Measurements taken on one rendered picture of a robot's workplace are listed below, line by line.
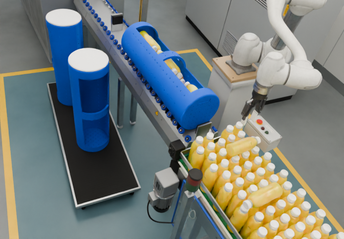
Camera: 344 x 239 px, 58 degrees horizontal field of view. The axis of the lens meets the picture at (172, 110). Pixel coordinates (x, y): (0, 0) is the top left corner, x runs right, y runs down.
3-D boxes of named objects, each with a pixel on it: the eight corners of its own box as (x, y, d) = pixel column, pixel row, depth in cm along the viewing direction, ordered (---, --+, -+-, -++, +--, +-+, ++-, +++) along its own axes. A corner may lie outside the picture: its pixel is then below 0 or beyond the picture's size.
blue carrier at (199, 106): (151, 51, 255) (156, 19, 236) (212, 124, 204) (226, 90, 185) (119, 56, 241) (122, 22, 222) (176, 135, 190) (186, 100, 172)
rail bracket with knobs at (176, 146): (179, 148, 191) (182, 137, 184) (186, 157, 187) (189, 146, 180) (166, 153, 186) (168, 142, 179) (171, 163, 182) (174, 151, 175)
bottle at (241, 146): (223, 145, 167) (250, 135, 175) (228, 157, 167) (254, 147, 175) (231, 143, 161) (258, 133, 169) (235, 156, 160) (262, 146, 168)
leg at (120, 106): (121, 124, 320) (123, 75, 277) (123, 127, 317) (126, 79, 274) (116, 125, 317) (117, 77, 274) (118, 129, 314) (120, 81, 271)
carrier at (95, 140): (69, 142, 276) (94, 157, 267) (58, 60, 216) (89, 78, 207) (92, 123, 295) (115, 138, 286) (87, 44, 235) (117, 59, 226)
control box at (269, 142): (254, 125, 200) (260, 114, 193) (276, 148, 188) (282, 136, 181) (242, 130, 196) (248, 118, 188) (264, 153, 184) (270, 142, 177)
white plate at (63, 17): (81, 9, 269) (81, 11, 270) (47, 7, 263) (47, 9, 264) (80, 25, 250) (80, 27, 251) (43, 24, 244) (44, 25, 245)
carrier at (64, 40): (87, 87, 330) (58, 87, 324) (82, 10, 270) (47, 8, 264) (86, 106, 311) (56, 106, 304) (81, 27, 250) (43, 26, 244)
